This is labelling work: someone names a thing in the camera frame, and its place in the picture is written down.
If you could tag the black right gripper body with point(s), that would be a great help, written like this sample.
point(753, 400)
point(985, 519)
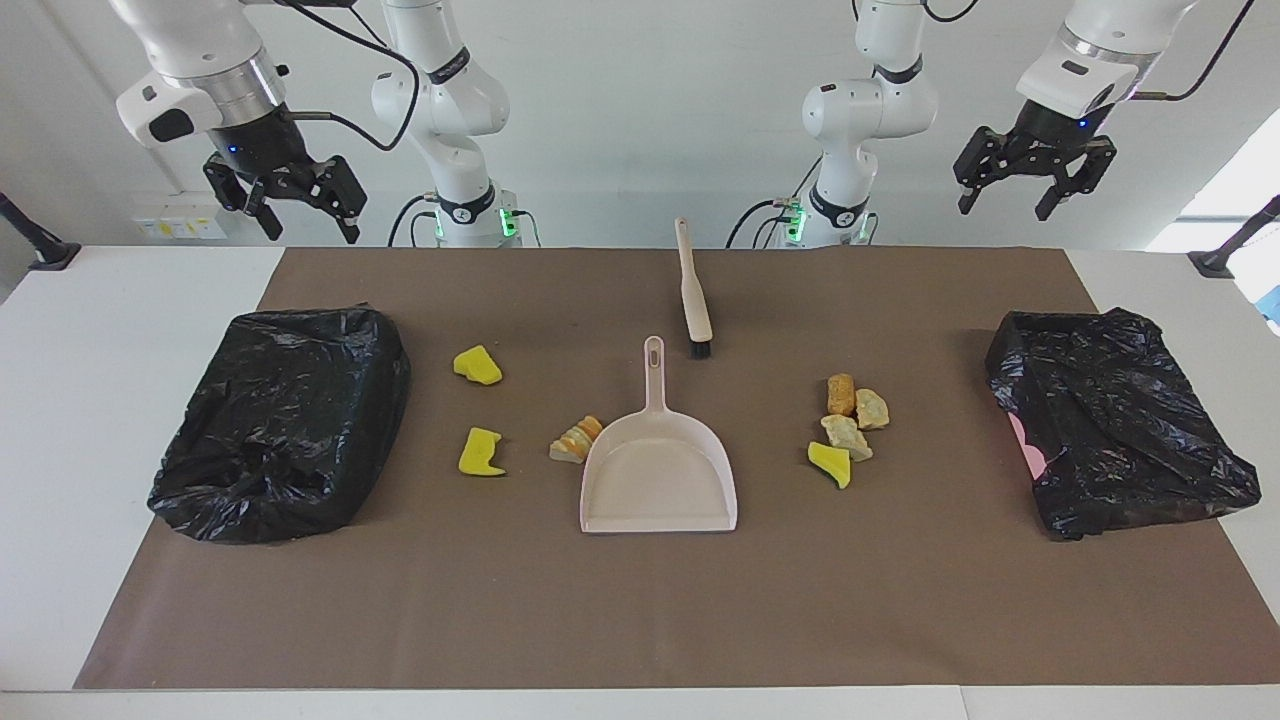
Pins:
point(262, 140)

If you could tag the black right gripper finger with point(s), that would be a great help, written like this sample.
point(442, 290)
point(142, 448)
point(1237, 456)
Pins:
point(250, 200)
point(345, 195)

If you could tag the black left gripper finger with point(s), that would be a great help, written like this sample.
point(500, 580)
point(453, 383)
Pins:
point(1095, 170)
point(980, 160)

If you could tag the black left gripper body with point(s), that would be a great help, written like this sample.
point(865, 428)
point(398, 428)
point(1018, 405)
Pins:
point(1050, 135)

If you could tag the pale toy bread piece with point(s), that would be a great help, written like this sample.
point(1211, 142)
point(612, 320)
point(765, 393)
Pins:
point(872, 409)
point(845, 436)

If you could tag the brown toy bread roll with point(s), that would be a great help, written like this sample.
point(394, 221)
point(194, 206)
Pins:
point(841, 394)

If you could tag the notched yellow sponge chunk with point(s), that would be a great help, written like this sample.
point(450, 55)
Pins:
point(480, 455)

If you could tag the yellow sponge wedge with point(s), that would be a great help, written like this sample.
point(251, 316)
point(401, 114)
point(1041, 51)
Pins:
point(832, 463)

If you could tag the striped toy croissant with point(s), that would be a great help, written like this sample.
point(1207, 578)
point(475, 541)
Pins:
point(577, 442)

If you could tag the beige plastic dustpan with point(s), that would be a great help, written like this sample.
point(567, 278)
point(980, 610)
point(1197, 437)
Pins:
point(655, 480)

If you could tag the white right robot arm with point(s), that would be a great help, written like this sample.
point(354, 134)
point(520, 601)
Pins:
point(445, 120)

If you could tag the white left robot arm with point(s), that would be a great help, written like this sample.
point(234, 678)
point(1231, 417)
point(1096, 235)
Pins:
point(870, 110)

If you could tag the black plastic trash bag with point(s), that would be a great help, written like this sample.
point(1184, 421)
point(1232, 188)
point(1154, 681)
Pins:
point(1120, 420)
point(280, 420)

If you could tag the black clamp stand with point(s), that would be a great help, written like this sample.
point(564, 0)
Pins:
point(45, 252)
point(1215, 262)

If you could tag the blue object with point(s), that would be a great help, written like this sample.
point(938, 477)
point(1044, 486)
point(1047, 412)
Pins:
point(1272, 305)

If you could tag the brown table mat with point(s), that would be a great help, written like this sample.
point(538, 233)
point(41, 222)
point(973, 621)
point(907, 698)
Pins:
point(640, 600)

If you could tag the white wall socket box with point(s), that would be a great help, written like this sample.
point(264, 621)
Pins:
point(180, 218)

